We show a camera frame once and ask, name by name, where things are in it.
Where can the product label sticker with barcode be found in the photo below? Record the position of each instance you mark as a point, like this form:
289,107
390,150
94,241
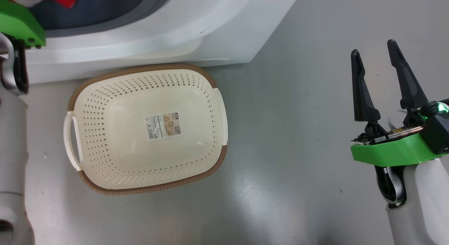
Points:
163,125

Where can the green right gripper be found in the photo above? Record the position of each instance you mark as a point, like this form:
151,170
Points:
393,152

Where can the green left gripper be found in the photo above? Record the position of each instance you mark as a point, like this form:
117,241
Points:
17,22

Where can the cream perforated laundry basket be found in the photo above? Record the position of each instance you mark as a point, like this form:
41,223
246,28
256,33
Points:
115,160

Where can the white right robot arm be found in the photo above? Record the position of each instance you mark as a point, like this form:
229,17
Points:
421,210

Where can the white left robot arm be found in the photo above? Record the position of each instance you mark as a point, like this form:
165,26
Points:
12,139

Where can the white Hisense washing machine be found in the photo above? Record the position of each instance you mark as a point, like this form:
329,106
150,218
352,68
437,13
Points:
175,27

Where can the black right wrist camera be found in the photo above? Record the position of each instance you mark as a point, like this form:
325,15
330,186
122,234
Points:
438,132

